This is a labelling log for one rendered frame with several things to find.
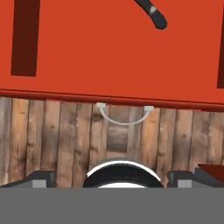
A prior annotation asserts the black and white round thing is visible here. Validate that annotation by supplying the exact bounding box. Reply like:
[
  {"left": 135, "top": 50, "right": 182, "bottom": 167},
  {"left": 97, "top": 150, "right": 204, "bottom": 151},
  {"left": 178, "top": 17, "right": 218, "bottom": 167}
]
[{"left": 82, "top": 160, "right": 165, "bottom": 189}]

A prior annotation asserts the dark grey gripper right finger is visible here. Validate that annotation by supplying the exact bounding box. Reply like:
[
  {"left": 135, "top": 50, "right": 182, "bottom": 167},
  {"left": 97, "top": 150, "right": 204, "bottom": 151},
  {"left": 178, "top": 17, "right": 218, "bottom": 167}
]
[{"left": 167, "top": 167, "right": 224, "bottom": 189}]

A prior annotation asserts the dark red flat thing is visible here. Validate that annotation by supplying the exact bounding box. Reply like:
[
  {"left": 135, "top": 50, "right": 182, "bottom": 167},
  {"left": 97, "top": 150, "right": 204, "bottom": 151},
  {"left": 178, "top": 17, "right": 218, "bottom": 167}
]
[{"left": 197, "top": 163, "right": 224, "bottom": 183}]

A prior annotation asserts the white curved drawer handle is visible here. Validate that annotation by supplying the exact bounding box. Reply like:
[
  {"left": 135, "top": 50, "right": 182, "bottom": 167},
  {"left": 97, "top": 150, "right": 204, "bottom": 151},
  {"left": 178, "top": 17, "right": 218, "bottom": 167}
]
[{"left": 96, "top": 102, "right": 155, "bottom": 127}]

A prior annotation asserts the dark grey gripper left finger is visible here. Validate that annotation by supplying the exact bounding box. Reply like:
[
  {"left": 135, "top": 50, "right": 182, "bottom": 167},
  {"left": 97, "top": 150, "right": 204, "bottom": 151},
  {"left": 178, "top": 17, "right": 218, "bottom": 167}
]
[{"left": 0, "top": 170, "right": 57, "bottom": 189}]

